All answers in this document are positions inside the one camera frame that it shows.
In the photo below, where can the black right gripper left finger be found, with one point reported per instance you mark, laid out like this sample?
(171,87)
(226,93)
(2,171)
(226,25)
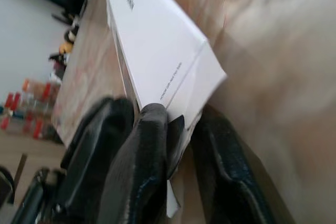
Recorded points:
(136,161)

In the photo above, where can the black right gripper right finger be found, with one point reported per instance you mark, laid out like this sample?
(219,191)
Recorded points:
(223,171)

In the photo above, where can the white cardboard box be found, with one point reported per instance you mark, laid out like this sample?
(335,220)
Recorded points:
(157,51)

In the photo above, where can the rack of red bottles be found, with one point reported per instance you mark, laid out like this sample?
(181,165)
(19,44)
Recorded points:
(29,108)

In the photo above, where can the yellow and black toy figure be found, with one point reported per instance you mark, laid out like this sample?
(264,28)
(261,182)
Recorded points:
(65,47)

